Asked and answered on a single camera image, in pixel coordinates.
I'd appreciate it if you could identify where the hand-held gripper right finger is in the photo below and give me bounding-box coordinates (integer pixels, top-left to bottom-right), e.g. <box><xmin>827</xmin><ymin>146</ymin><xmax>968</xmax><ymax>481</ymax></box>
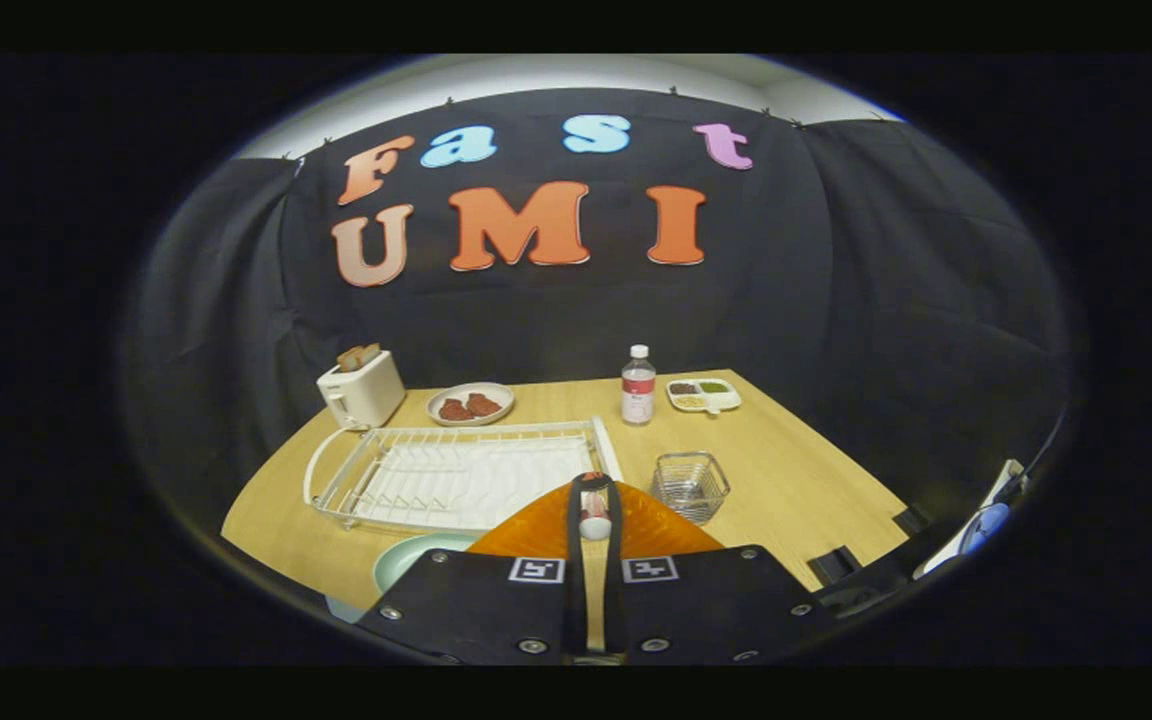
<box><xmin>601</xmin><ymin>478</ymin><xmax>837</xmax><ymax>666</ymax></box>

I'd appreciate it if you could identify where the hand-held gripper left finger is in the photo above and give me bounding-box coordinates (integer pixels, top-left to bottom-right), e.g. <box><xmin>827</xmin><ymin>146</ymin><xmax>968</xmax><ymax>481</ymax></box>
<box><xmin>356</xmin><ymin>473</ymin><xmax>592</xmax><ymax>666</ymax></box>

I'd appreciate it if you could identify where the pink white spoon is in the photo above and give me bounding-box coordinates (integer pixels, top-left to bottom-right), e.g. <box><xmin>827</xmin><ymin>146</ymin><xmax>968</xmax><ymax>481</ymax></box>
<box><xmin>578</xmin><ymin>477</ymin><xmax>614</xmax><ymax>542</ymax></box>

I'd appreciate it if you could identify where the metal wire basket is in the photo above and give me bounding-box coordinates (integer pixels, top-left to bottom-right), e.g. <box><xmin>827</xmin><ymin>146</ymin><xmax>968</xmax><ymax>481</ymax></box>
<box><xmin>650</xmin><ymin>451</ymin><xmax>732</xmax><ymax>526</ymax></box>

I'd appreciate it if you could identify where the pale green plate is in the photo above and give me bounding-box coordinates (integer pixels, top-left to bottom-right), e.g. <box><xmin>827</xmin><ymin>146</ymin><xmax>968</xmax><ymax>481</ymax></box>
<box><xmin>373</xmin><ymin>532</ymin><xmax>482</xmax><ymax>596</ymax></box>

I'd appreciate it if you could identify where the white wire dish rack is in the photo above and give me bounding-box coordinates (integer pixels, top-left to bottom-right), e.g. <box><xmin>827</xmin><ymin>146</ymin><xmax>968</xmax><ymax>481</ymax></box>
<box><xmin>303</xmin><ymin>417</ymin><xmax>624</xmax><ymax>533</ymax></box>

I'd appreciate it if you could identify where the white divided snack dish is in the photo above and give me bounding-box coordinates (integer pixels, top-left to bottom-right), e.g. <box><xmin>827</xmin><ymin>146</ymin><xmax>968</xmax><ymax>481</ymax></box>
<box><xmin>666</xmin><ymin>378</ymin><xmax>743</xmax><ymax>415</ymax></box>

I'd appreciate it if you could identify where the beige plate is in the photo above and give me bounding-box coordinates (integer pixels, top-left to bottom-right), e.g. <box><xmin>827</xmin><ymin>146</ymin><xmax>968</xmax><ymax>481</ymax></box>
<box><xmin>426</xmin><ymin>382</ymin><xmax>516</xmax><ymax>428</ymax></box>

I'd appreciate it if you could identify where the clear bottle red label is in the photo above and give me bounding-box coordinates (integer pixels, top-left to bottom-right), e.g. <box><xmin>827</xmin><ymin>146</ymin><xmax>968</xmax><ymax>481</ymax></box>
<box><xmin>621</xmin><ymin>345</ymin><xmax>657</xmax><ymax>426</ymax></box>

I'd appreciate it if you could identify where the white toaster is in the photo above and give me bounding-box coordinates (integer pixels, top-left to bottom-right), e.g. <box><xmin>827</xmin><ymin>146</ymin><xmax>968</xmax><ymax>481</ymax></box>
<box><xmin>316</xmin><ymin>350</ymin><xmax>407</xmax><ymax>431</ymax></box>

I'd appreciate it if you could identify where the white and blue device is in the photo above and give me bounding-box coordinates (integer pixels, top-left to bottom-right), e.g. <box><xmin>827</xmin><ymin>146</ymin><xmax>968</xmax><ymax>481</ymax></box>
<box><xmin>916</xmin><ymin>458</ymin><xmax>1027</xmax><ymax>579</ymax></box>

